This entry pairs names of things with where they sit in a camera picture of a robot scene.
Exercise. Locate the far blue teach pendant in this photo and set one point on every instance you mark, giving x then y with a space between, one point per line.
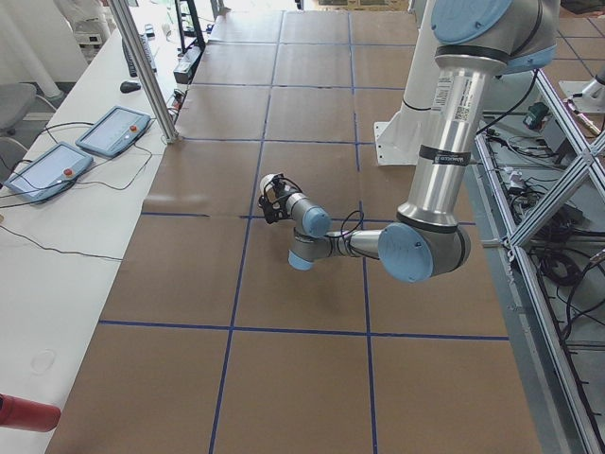
114 132

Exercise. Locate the blue teach pendant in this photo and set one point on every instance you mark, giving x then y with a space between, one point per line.
114 132
55 170

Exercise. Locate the aluminium frame post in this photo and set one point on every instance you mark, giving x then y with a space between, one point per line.
127 27

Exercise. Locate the black computer mouse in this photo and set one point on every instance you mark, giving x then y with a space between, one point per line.
129 86

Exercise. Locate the black keyboard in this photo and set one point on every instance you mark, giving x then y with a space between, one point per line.
129 60

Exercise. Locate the grey office chair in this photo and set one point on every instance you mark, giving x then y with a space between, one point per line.
16 100

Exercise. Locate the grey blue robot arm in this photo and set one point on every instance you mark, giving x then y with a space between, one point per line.
476 41

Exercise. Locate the red bottle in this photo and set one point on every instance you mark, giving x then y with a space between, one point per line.
20 413

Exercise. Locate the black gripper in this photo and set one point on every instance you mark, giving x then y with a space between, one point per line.
279 206

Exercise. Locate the near blue teach pendant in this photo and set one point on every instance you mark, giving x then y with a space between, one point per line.
55 170

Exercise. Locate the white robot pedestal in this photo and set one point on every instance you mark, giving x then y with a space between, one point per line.
398 141

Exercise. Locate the white smiley mug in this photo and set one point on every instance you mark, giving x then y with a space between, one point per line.
265 188

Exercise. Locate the aluminium side frame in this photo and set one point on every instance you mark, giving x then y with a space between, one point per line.
541 154

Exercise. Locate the person in beige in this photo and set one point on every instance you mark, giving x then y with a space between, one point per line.
85 16

